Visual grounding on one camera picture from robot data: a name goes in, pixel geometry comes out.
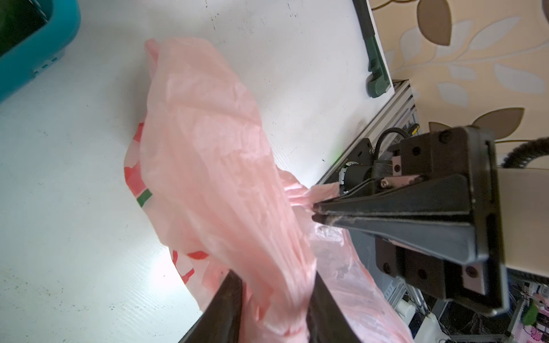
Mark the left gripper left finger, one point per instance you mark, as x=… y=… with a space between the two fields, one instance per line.
x=221 y=321

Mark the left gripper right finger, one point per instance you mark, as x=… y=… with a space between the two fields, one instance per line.
x=325 y=321

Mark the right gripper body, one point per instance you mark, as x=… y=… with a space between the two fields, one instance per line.
x=480 y=286

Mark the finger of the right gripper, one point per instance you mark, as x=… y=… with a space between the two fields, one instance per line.
x=450 y=241
x=409 y=197

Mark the pink plastic grocery bag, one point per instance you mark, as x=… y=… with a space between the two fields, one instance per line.
x=202 y=169

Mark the teal plastic fruit basket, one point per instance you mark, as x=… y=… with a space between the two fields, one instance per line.
x=34 y=35

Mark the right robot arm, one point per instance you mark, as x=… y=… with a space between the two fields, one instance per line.
x=523 y=210

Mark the green black handled tool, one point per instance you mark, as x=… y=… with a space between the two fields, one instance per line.
x=379 y=82

